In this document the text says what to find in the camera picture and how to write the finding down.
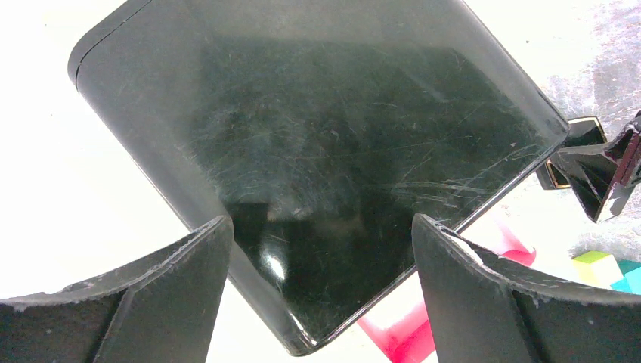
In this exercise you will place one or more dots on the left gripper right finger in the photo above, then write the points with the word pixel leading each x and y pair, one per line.
pixel 484 307

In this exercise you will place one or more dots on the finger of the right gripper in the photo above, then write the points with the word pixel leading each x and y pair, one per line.
pixel 624 152
pixel 588 172

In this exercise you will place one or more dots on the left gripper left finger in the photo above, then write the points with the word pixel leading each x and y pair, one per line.
pixel 159 308

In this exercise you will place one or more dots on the black makeup organizer box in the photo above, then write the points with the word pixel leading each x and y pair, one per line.
pixel 321 128

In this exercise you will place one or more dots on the small teal cube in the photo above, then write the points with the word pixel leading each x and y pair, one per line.
pixel 630 283

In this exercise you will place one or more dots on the small green cube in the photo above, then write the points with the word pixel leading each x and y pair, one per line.
pixel 598 269

